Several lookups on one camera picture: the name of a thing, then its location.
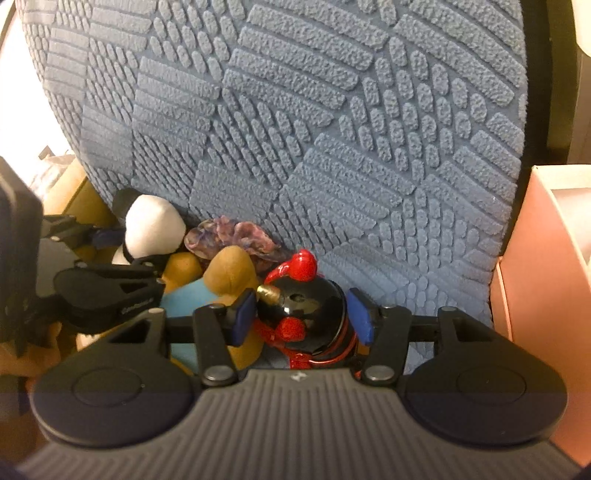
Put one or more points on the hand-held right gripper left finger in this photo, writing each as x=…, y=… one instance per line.
x=244, y=318

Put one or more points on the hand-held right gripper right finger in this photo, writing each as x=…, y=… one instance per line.
x=362, y=318

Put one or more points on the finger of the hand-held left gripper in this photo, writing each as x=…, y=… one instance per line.
x=76, y=233
x=115, y=293

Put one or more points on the black and red toy figure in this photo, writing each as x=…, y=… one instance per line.
x=307, y=302

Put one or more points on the yellow-brown cardboard box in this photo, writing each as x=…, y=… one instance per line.
x=81, y=203

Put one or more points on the brown plush toy blue shirt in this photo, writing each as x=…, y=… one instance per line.
x=231, y=272

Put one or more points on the white plastic bag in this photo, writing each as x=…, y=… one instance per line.
x=55, y=164

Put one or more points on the black and white panda plush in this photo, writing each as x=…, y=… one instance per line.
x=154, y=226

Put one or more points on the pink box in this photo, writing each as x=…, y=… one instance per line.
x=535, y=295

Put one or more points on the blue textured round cushion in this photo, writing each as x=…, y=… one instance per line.
x=286, y=138

